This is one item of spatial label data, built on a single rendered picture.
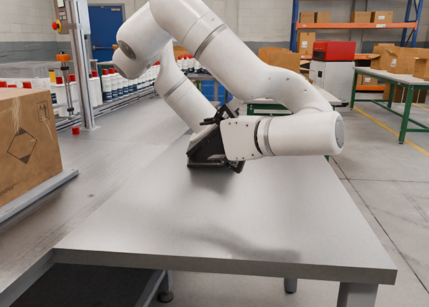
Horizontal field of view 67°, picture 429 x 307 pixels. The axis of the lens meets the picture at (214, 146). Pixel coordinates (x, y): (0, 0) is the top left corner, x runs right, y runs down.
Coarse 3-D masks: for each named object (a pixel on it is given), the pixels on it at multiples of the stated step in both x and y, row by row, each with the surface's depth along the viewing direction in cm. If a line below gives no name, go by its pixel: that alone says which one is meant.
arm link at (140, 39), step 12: (144, 12) 75; (132, 24) 74; (144, 24) 74; (156, 24) 75; (120, 36) 76; (132, 36) 74; (144, 36) 74; (156, 36) 76; (168, 36) 78; (120, 48) 78; (132, 48) 75; (144, 48) 76; (156, 48) 78; (120, 60) 108; (132, 60) 81; (144, 60) 80; (120, 72) 113; (132, 72) 110; (144, 72) 117
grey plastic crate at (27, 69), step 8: (0, 64) 328; (8, 64) 340; (16, 64) 353; (24, 64) 367; (32, 64) 375; (40, 64) 331; (48, 64) 345; (56, 64) 362; (0, 72) 321; (8, 72) 320; (16, 72) 353; (24, 72) 320; (32, 72) 320; (40, 72) 332; (48, 72) 346; (56, 72) 363
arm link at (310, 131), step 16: (304, 112) 65; (320, 112) 62; (336, 112) 61; (272, 128) 65; (288, 128) 63; (304, 128) 61; (320, 128) 59; (336, 128) 59; (272, 144) 65; (288, 144) 63; (304, 144) 61; (320, 144) 59; (336, 144) 59
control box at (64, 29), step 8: (56, 0) 152; (64, 0) 145; (80, 0) 149; (56, 8) 155; (64, 8) 147; (80, 8) 150; (56, 16) 157; (88, 16) 153; (64, 24) 151; (88, 24) 153; (64, 32) 153; (88, 32) 154
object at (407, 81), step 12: (360, 72) 559; (372, 72) 492; (384, 72) 490; (396, 84) 422; (408, 84) 392; (420, 84) 379; (408, 96) 389; (384, 108) 535; (408, 108) 393; (408, 120) 456
